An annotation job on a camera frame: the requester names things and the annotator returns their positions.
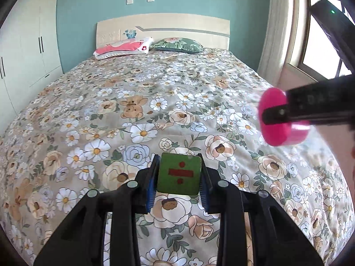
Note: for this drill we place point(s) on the green floral pillow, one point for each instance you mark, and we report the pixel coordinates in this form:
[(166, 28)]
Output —
[(178, 44)]

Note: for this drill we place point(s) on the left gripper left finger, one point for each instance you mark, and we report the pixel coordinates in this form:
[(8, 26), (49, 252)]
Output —
[(80, 237)]

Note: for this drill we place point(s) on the white curtain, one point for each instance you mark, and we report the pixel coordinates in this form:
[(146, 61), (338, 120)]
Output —
[(278, 40)]

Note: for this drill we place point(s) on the pink plastic cup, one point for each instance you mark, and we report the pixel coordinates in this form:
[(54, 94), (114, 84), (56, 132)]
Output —
[(275, 125)]

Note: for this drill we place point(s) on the pink white pillow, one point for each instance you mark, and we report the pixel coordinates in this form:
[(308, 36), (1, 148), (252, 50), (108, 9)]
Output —
[(124, 47)]

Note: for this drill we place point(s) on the window with dark frame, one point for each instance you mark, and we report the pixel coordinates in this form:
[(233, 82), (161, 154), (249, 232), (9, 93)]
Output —
[(312, 51)]

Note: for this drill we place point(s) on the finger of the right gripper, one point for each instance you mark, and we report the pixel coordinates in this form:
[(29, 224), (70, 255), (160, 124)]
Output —
[(313, 114)]

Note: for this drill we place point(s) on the floral bed quilt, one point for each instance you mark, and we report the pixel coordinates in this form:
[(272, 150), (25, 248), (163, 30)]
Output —
[(97, 125)]

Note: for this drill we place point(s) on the white wardrobe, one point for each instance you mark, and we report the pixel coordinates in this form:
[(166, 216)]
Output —
[(29, 55)]

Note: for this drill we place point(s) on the cream wooden headboard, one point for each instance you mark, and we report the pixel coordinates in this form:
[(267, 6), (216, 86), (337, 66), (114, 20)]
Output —
[(209, 31)]

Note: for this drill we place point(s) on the green wooden block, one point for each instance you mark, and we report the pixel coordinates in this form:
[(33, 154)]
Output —
[(179, 174)]

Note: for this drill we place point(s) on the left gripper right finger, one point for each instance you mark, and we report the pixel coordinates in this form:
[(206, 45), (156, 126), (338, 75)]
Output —
[(276, 239)]

